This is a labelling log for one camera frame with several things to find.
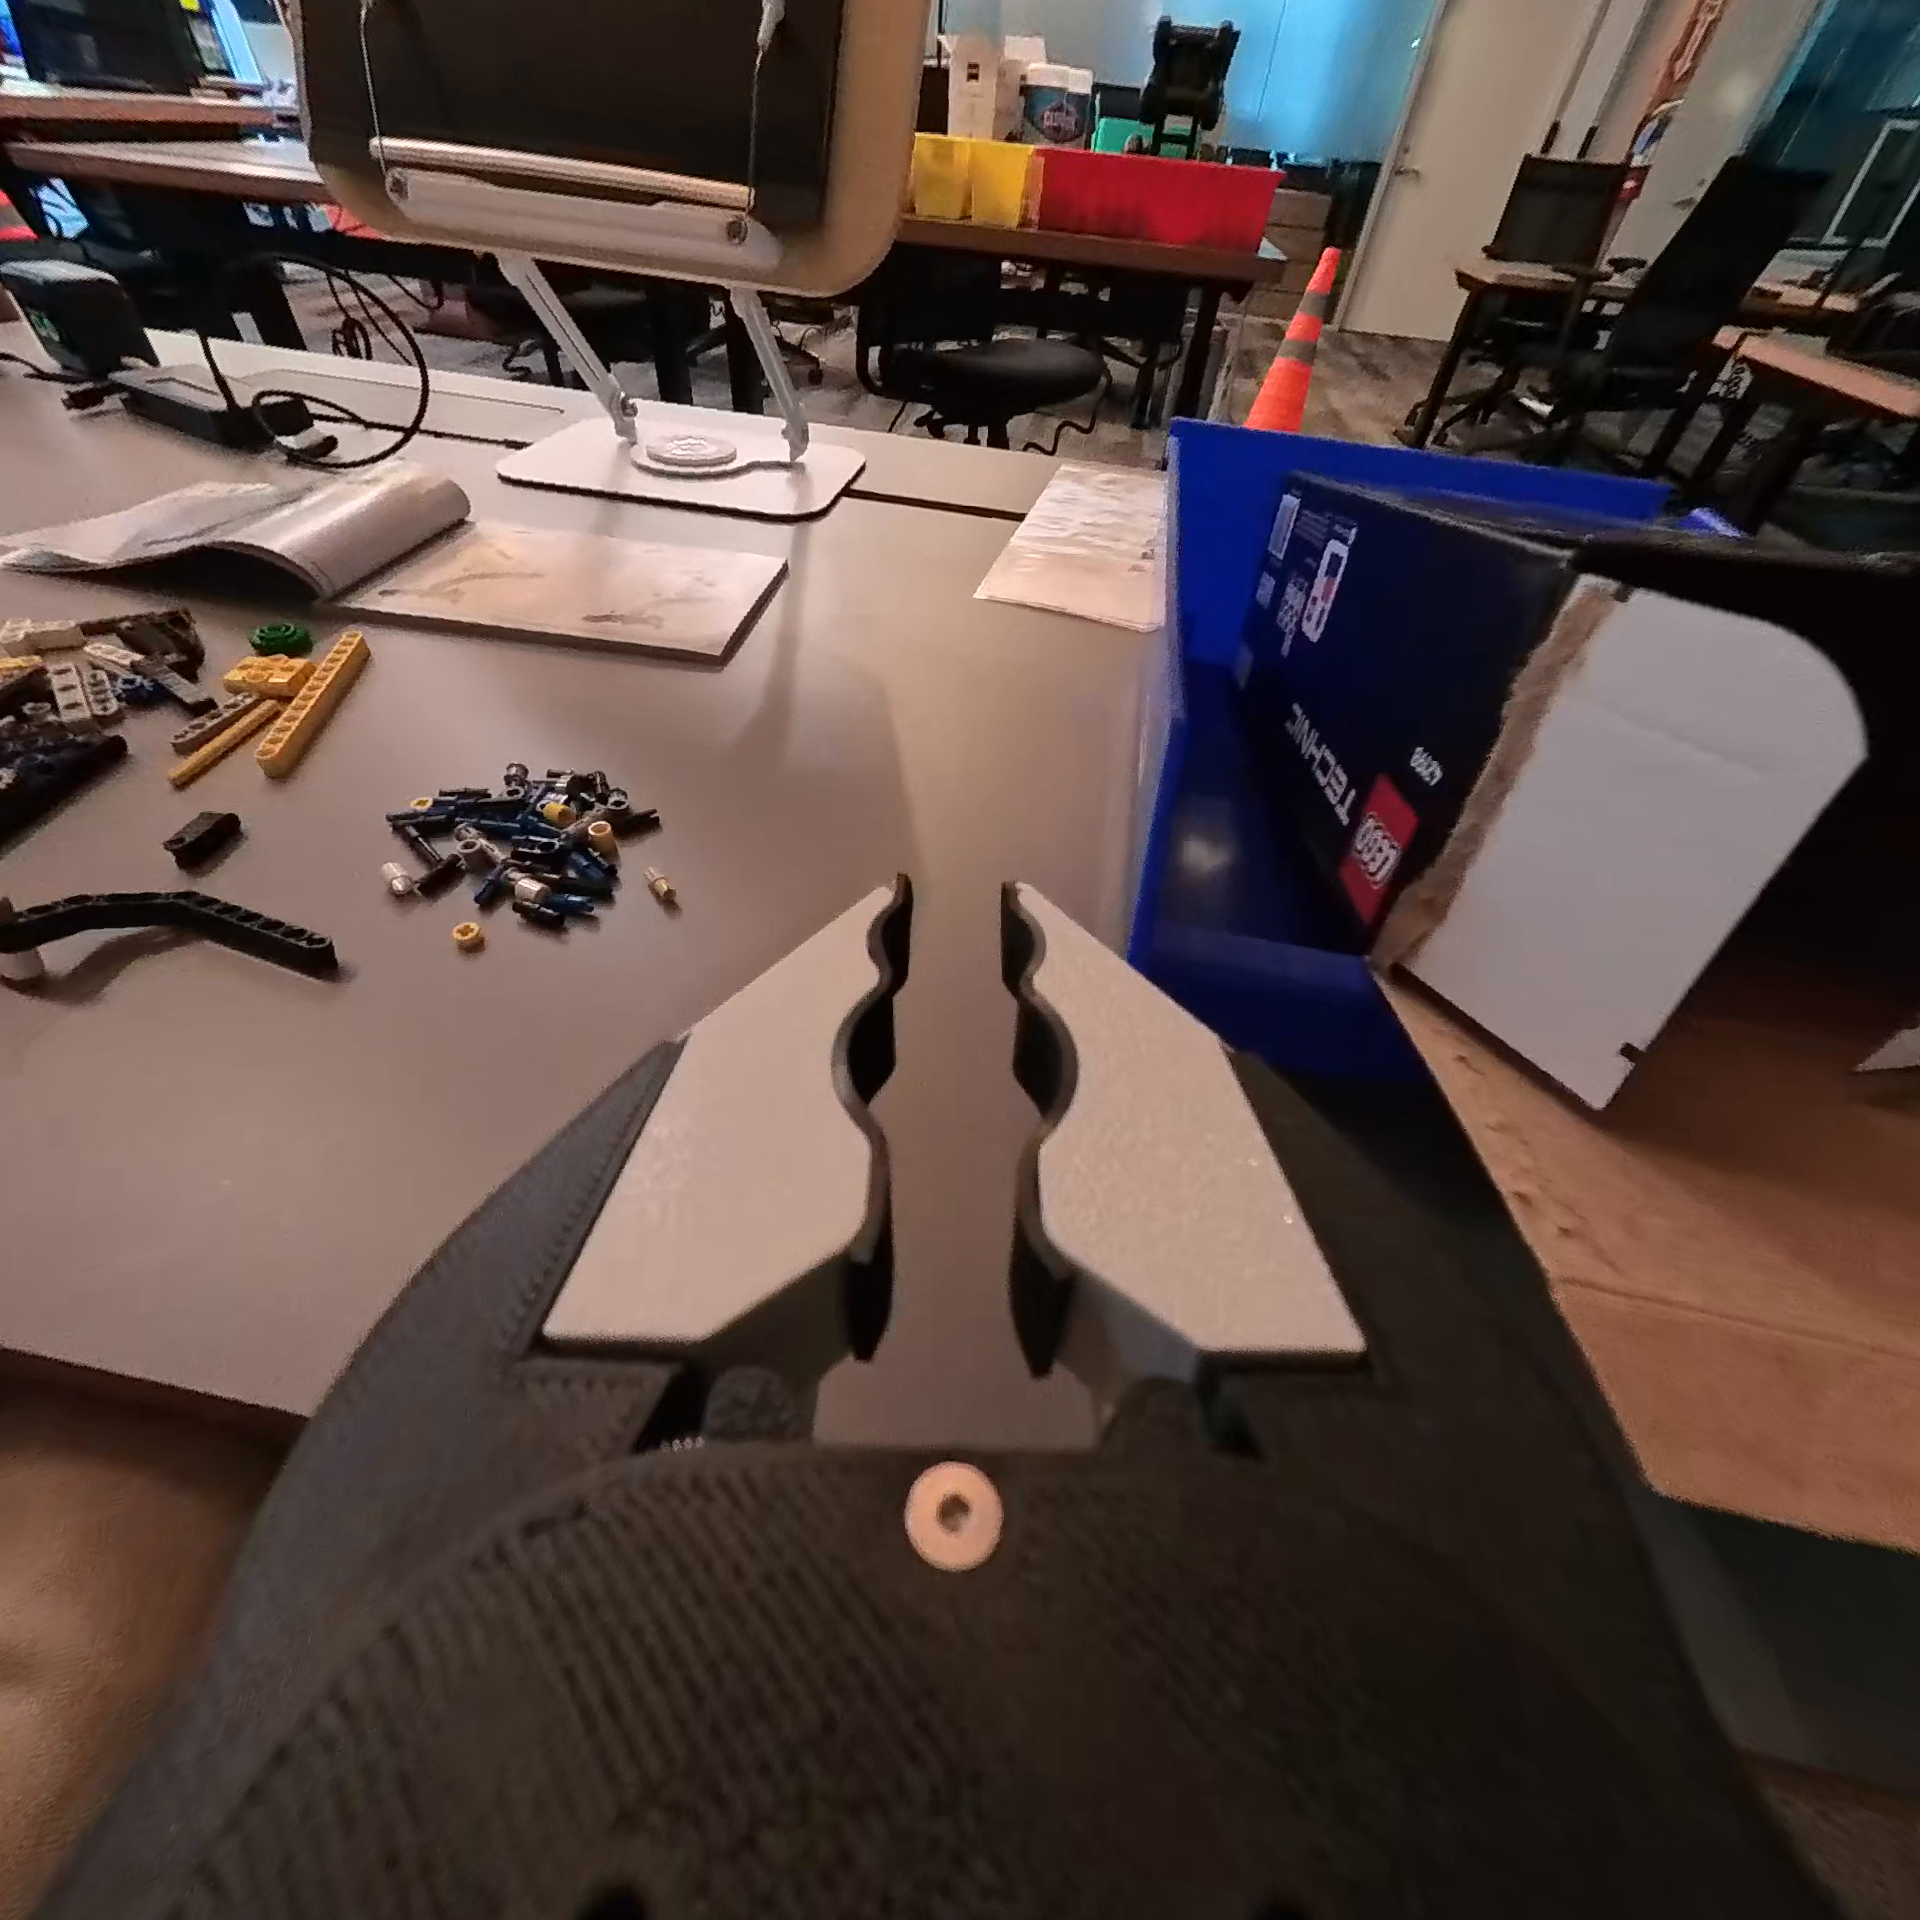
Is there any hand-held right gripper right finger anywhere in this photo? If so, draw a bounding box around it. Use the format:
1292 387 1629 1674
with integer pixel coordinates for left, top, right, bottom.
998 879 1369 1378

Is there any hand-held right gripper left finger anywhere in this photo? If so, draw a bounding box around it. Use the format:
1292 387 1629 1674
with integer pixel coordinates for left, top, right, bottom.
539 874 915 1372

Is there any pile of small lego pins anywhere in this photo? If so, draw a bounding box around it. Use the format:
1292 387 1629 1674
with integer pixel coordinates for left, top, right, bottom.
382 760 662 923

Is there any dark blue lego box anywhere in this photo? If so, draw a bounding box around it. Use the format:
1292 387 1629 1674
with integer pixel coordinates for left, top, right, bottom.
1236 471 1920 1114

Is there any black bent lego beam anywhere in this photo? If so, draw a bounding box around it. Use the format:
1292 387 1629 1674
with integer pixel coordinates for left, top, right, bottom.
0 886 339 986

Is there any long yellow lego beam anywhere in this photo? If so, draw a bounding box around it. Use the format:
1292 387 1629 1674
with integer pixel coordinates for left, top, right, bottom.
255 630 371 776

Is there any thin yellow lego beam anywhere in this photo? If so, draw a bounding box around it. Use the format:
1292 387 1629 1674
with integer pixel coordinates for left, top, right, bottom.
167 696 289 788

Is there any heap of mixed lego parts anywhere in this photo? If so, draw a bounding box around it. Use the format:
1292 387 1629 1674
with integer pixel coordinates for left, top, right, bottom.
0 607 213 856

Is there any blue plastic bin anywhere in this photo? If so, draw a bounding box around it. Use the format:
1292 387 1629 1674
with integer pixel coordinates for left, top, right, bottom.
1124 415 1727 1080

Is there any open instruction booklet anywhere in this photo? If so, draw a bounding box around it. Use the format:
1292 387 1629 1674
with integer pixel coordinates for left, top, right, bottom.
0 462 788 662

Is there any printed paper sheet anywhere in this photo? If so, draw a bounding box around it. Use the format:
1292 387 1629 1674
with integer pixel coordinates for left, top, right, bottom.
977 462 1169 634

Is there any silver monitor stand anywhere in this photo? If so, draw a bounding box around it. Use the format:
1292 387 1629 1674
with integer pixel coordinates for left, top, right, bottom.
495 247 869 522

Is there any orange traffic cone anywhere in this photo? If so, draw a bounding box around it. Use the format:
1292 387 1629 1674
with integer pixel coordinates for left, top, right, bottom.
1245 244 1343 437

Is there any black round stool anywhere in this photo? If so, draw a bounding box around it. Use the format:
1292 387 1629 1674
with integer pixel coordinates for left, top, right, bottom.
855 255 1114 447

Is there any wooden table with black legs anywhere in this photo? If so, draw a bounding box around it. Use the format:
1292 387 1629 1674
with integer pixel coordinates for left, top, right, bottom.
895 210 1289 434

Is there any black power adapter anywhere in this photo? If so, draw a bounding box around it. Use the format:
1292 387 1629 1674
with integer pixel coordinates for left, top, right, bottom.
111 363 279 447

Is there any red plastic bin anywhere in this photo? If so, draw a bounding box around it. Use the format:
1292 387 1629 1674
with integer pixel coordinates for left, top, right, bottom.
1030 144 1287 250

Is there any black office chair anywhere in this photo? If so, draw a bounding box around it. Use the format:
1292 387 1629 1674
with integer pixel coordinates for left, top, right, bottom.
1401 151 1833 471

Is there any wooden side desk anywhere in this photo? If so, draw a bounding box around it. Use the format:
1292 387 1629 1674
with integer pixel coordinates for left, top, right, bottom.
1710 322 1920 528

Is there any black mesh chair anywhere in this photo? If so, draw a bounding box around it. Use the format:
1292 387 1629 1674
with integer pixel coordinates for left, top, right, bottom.
1485 151 1636 275

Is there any white door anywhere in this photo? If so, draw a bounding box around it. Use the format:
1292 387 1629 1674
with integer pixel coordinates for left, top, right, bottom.
1335 0 1449 335

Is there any black device with green label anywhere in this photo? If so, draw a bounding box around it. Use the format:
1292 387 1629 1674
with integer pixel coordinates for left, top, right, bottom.
0 258 161 376

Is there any beige computer monitor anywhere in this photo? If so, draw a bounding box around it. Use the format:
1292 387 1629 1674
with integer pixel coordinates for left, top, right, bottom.
286 0 932 294

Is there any white carton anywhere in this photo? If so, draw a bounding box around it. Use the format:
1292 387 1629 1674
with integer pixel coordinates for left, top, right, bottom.
945 31 1045 139

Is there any black cable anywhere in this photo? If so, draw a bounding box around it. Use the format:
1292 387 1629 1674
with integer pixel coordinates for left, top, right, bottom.
246 255 452 459

